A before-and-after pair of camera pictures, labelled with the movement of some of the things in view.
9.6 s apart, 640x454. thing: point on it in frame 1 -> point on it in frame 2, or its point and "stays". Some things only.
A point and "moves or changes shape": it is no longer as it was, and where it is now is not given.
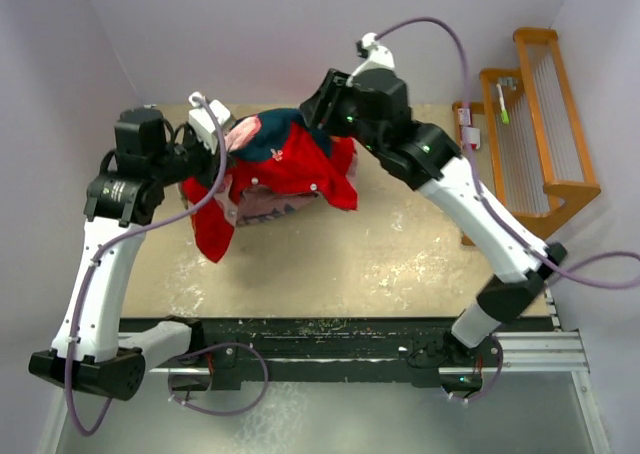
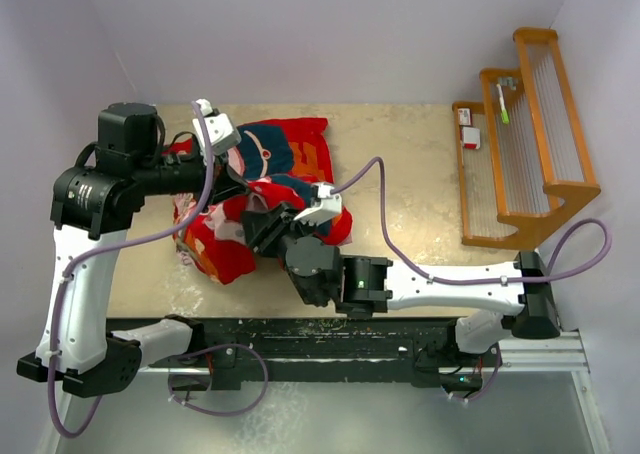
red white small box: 464,116 stays
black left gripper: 211,161 -> 226,183
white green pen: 504,113 stays
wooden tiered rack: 524,137 stays
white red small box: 471,136 stays
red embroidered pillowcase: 287,155 moves or changes shape
